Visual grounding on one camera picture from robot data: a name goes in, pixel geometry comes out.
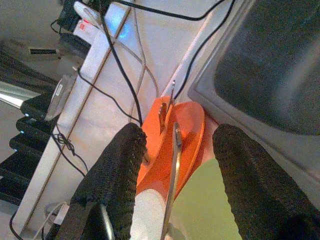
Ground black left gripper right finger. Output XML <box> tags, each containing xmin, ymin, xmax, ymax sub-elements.
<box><xmin>211</xmin><ymin>123</ymin><xmax>320</xmax><ymax>240</ymax></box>

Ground white bowl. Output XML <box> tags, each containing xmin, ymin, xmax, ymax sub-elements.
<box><xmin>129</xmin><ymin>188</ymin><xmax>169</xmax><ymax>240</ymax></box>

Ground metal fork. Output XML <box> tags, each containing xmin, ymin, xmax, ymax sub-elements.
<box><xmin>159</xmin><ymin>122</ymin><xmax>183</xmax><ymax>240</ymax></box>

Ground light green plate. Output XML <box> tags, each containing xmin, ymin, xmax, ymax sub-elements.
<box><xmin>171</xmin><ymin>157</ymin><xmax>244</xmax><ymax>240</ymax></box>

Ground thin black cable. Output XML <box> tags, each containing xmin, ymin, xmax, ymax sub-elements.
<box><xmin>51</xmin><ymin>122</ymin><xmax>89</xmax><ymax>177</ymax></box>

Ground white cable plug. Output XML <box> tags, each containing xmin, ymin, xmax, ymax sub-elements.
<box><xmin>44</xmin><ymin>201</ymin><xmax>71</xmax><ymax>226</ymax></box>

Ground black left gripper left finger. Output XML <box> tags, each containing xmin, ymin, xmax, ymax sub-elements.
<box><xmin>54</xmin><ymin>122</ymin><xmax>149</xmax><ymax>240</ymax></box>

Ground black wall cable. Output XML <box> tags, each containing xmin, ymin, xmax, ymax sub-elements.
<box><xmin>173</xmin><ymin>14</ymin><xmax>233</xmax><ymax>100</ymax></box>
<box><xmin>98</xmin><ymin>0</ymin><xmax>145</xmax><ymax>127</ymax></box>
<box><xmin>76</xmin><ymin>67</ymin><xmax>142</xmax><ymax>125</ymax></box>
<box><xmin>116</xmin><ymin>0</ymin><xmax>237</xmax><ymax>21</ymax></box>

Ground grey cable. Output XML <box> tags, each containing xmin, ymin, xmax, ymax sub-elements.
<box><xmin>129</xmin><ymin>7</ymin><xmax>161</xmax><ymax>121</ymax></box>

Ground orange round plate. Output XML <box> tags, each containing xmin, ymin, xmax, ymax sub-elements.
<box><xmin>172</xmin><ymin>101</ymin><xmax>206</xmax><ymax>200</ymax></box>

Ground white power plug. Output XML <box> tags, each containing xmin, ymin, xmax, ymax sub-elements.
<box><xmin>73</xmin><ymin>1</ymin><xmax>106</xmax><ymax>35</ymax></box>

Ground stainless steel sink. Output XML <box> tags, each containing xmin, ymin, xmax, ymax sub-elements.
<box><xmin>187</xmin><ymin>0</ymin><xmax>320</xmax><ymax>203</ymax></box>

